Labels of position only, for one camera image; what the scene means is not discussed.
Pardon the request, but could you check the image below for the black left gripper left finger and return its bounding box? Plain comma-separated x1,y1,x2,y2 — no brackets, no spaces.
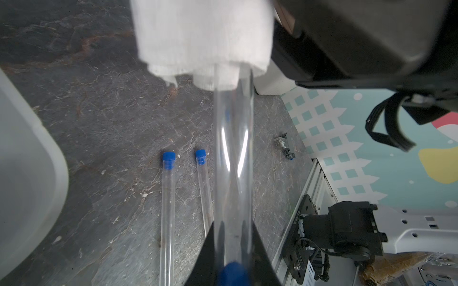
184,223,218,286

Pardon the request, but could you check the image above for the white rectangular plastic tray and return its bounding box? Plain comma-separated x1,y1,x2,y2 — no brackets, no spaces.
1,73,69,277

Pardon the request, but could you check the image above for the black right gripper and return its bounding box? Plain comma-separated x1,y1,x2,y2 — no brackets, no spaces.
271,1,458,104

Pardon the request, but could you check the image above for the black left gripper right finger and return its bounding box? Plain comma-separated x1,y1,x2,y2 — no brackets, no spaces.
250,222,281,286

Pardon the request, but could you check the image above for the small metal blue clip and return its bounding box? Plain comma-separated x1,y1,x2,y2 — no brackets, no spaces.
274,133,295,160

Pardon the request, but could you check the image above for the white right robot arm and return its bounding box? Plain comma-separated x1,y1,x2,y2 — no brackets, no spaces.
271,1,458,261

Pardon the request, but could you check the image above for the white wiping cloth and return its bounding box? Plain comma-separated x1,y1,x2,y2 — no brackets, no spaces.
130,1,274,91

